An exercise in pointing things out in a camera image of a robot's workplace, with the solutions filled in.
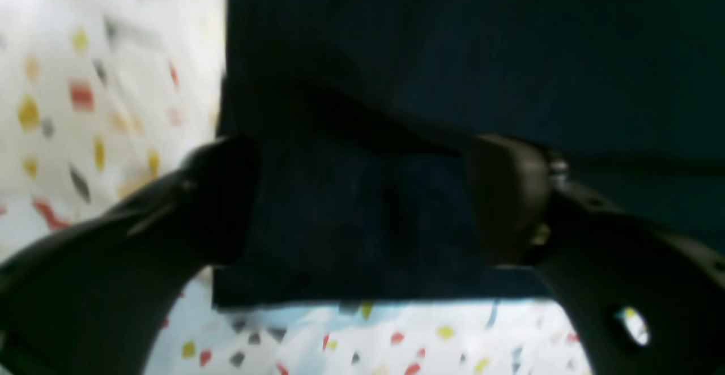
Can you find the terrazzo patterned tablecloth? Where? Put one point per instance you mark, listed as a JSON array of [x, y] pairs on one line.
[[99, 97]]

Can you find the black t-shirt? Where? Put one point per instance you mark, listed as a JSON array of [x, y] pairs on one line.
[[351, 205]]

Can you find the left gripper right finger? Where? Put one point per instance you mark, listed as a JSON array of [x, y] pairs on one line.
[[644, 300]]

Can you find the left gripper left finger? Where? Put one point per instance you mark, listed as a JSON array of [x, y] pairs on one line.
[[91, 299]]

